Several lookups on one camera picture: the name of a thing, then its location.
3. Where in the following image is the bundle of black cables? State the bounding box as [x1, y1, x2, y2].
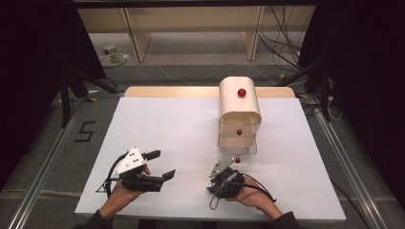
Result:
[258, 5, 304, 73]

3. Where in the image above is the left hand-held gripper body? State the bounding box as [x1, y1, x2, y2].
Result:
[112, 146, 165, 193]

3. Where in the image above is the light wooden table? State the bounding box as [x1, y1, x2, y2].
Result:
[124, 85, 296, 99]

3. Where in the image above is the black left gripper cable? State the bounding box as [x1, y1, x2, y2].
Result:
[102, 152, 129, 198]

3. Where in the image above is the person's right hand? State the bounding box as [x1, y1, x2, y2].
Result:
[227, 176, 275, 219]

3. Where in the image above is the person's left hand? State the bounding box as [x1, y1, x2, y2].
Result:
[99, 163, 152, 221]

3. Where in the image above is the coiled pale cable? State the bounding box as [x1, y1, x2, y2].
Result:
[98, 52, 131, 70]

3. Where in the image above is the white drawer cabinet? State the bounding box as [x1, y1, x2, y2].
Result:
[217, 75, 263, 151]

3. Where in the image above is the black curtain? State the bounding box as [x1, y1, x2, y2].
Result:
[297, 0, 405, 201]
[0, 0, 108, 192]

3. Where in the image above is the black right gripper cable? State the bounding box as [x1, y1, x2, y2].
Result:
[208, 173, 278, 211]

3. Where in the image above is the light wooden shelf unit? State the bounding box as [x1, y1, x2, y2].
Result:
[76, 5, 317, 63]

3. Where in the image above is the clear drawer with red knob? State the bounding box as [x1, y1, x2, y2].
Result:
[217, 135, 259, 164]
[219, 120, 260, 137]

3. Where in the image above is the black tripod stand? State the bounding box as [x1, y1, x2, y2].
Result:
[275, 53, 333, 123]
[58, 68, 125, 128]

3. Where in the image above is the aluminium floor rail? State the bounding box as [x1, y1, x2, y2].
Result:
[307, 94, 391, 229]
[6, 94, 94, 229]

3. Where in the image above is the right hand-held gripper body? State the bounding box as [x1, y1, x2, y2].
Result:
[205, 156, 246, 200]

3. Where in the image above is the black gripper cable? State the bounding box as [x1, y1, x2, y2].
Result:
[208, 173, 278, 211]
[102, 152, 129, 198]

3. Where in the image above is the white cable with plug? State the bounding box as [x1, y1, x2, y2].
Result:
[326, 94, 344, 122]

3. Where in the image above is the white table cover board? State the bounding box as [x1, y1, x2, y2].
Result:
[75, 95, 347, 222]

